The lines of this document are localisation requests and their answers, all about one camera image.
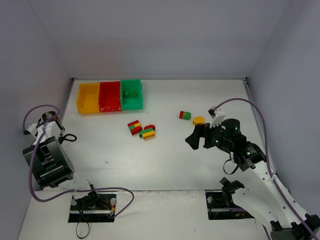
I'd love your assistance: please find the yellow round lego brick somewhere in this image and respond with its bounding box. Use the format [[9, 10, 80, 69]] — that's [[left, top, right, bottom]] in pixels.
[[192, 116, 205, 126]]

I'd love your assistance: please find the red green lego block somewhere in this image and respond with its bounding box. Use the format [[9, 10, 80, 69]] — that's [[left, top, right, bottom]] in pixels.
[[179, 111, 191, 120]]

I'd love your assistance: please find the small green lego brick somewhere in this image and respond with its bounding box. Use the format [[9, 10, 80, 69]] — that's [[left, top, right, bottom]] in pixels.
[[130, 92, 138, 99]]

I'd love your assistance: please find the green curved lego brick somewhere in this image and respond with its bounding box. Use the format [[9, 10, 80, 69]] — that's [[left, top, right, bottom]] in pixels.
[[123, 90, 131, 98]]

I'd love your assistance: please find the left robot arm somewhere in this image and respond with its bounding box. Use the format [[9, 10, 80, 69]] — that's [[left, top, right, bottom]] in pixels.
[[22, 111, 99, 203]]

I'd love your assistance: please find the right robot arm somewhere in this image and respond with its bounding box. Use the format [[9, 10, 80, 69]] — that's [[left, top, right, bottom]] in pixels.
[[185, 118, 320, 240]]

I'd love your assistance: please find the red green yellow lego stack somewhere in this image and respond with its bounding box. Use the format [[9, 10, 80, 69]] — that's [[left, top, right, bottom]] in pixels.
[[127, 120, 143, 136]]

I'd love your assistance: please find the green plastic bin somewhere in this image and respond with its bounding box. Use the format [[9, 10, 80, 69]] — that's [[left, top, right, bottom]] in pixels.
[[120, 79, 143, 111]]

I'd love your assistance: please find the red plastic bin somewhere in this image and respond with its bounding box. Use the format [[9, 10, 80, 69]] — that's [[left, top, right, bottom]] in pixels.
[[98, 81, 121, 113]]

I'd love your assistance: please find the yellow plastic bin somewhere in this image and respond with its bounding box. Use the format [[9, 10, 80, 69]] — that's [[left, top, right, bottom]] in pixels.
[[76, 82, 100, 114]]

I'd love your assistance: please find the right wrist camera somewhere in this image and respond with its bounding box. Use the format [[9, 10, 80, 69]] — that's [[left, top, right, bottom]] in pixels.
[[208, 107, 226, 128]]

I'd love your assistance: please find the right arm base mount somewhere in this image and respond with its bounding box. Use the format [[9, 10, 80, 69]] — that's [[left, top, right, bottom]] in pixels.
[[205, 190, 254, 221]]

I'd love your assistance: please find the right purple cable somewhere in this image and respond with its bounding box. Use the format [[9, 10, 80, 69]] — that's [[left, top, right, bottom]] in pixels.
[[214, 97, 318, 240]]

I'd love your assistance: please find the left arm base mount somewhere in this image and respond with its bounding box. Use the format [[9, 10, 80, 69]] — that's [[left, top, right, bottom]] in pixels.
[[68, 192, 117, 223]]

